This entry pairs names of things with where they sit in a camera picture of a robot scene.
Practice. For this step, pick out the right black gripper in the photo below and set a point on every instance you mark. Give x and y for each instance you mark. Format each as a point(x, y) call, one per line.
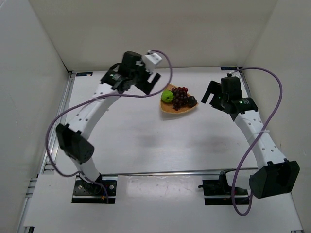
point(214, 94)

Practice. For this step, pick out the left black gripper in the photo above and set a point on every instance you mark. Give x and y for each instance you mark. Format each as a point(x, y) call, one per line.
point(145, 81)

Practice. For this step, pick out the green fake fruit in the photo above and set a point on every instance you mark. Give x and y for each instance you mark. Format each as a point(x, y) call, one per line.
point(167, 96)

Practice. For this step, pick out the dark brown fake fruit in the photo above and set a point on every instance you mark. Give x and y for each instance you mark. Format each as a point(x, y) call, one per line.
point(191, 101)

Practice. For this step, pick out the red fake grape bunch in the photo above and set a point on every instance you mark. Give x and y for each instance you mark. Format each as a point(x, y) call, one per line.
point(180, 97)

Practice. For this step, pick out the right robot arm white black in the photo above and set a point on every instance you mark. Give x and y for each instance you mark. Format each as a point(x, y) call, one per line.
point(275, 175)

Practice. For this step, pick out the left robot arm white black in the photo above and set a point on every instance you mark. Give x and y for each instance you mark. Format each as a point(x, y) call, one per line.
point(73, 137)

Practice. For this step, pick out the woven triangular fruit basket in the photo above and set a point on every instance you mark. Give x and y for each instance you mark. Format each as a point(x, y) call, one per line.
point(168, 107)

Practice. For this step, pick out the right blue corner label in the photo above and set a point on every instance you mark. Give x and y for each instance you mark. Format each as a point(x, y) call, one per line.
point(228, 68)

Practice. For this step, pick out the blue corner label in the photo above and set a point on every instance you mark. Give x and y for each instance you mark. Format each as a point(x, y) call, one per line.
point(228, 68)
point(82, 74)

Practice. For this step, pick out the left blue corner label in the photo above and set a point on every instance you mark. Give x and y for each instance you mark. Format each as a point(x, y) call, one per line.
point(82, 74)

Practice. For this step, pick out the white front cover board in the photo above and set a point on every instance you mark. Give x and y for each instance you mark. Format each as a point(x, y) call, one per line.
point(172, 204)

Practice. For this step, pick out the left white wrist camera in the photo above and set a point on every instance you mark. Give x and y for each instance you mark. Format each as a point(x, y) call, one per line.
point(151, 61)

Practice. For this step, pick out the right aluminium frame rail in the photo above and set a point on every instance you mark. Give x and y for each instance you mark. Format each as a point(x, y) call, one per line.
point(250, 124)

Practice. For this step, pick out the front aluminium frame rail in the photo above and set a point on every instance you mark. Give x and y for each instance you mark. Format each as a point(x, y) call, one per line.
point(205, 172)

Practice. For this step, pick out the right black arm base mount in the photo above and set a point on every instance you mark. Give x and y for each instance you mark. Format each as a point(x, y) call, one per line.
point(218, 191)

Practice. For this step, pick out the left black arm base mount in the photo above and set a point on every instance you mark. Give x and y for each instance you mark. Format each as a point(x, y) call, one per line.
point(89, 193)

